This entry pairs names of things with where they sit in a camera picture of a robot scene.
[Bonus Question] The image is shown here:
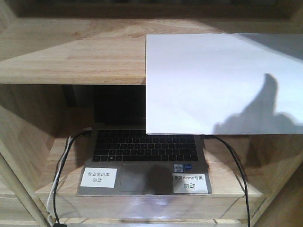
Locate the white label sticker right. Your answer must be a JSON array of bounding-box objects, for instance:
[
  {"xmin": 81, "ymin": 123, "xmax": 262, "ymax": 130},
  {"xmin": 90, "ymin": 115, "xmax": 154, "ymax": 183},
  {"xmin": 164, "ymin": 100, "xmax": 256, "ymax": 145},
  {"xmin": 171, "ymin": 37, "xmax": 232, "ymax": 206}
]
[{"xmin": 172, "ymin": 173, "xmax": 209, "ymax": 194}]

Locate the black cable of laptop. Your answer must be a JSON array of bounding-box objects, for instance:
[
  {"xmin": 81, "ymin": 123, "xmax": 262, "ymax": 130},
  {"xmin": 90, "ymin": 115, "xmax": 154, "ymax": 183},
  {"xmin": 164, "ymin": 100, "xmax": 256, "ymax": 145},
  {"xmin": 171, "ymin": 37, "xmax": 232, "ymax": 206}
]
[
  {"xmin": 53, "ymin": 131, "xmax": 91, "ymax": 227},
  {"xmin": 204, "ymin": 134, "xmax": 251, "ymax": 227}
]

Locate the white paper sheet stack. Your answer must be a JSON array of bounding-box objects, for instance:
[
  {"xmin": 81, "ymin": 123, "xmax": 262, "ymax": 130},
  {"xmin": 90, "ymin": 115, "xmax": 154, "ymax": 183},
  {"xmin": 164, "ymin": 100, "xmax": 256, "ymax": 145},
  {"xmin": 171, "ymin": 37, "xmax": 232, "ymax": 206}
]
[{"xmin": 146, "ymin": 33, "xmax": 303, "ymax": 135}]

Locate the silver laptop with black keyboard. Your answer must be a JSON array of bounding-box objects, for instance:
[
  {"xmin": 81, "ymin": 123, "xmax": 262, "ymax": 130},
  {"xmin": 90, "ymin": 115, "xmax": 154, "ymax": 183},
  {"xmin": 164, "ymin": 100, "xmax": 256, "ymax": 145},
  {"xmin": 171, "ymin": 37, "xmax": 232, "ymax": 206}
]
[{"xmin": 78, "ymin": 85, "xmax": 212, "ymax": 196}]

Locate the white label sticker left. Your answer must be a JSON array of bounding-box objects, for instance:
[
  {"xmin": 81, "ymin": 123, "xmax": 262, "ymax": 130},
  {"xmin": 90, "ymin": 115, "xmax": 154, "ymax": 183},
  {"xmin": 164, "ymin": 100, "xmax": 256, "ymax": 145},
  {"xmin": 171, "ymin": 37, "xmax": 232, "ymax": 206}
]
[{"xmin": 80, "ymin": 167, "xmax": 117, "ymax": 188}]

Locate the white label sticker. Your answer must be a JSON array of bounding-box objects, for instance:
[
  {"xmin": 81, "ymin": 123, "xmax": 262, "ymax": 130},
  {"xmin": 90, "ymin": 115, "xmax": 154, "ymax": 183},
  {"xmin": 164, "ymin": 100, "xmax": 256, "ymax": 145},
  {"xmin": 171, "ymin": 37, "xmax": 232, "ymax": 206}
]
[
  {"xmin": 172, "ymin": 173, "xmax": 209, "ymax": 194},
  {"xmin": 80, "ymin": 167, "xmax": 117, "ymax": 188}
]

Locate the black cable right of laptop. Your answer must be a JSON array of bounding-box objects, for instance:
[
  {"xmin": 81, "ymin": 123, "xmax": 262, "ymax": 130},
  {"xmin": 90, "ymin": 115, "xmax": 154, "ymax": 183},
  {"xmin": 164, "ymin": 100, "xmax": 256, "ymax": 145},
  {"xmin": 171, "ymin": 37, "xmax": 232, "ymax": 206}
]
[{"xmin": 204, "ymin": 134, "xmax": 251, "ymax": 227}]

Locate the wooden shelf unit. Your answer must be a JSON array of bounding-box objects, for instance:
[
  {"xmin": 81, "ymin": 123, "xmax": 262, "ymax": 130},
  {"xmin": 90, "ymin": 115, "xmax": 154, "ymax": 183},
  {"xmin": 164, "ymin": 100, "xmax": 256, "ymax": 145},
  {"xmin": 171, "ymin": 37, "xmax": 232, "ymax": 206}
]
[{"xmin": 0, "ymin": 0, "xmax": 303, "ymax": 227}]

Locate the white cable left of laptop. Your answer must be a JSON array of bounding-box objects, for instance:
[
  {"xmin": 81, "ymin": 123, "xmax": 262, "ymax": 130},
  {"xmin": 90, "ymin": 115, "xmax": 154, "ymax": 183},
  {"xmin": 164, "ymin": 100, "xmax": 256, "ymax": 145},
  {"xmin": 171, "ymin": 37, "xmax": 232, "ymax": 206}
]
[{"xmin": 46, "ymin": 136, "xmax": 72, "ymax": 227}]

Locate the black cable left of laptop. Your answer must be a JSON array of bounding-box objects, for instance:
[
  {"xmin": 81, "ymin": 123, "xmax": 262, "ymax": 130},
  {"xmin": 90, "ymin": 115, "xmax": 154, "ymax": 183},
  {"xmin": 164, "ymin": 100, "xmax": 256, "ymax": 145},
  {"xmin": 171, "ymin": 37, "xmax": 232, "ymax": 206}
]
[{"xmin": 53, "ymin": 131, "xmax": 91, "ymax": 227}]

